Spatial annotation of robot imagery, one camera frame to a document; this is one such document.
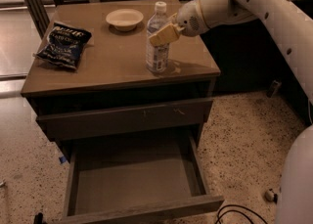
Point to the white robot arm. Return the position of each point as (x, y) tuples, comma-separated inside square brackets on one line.
[(292, 31)]

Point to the white paper bowl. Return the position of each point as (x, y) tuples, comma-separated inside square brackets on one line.
[(124, 19)]

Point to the white striped floor tool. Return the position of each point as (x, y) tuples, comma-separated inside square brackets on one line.
[(271, 196)]

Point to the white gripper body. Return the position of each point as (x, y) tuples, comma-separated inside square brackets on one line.
[(190, 19)]

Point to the black object bottom left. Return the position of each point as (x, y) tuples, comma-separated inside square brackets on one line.
[(38, 218)]

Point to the open middle drawer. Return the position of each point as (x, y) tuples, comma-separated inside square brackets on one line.
[(137, 178)]

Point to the blue chips bag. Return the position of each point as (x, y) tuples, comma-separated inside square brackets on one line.
[(65, 45)]

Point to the closed top drawer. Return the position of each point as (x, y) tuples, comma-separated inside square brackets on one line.
[(77, 125)]

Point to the blue tape piece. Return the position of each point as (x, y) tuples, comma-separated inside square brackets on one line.
[(62, 160)]

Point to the brown drawer cabinet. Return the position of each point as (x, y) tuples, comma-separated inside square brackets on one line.
[(112, 73)]

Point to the clear plastic water bottle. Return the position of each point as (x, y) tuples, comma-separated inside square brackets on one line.
[(157, 57)]

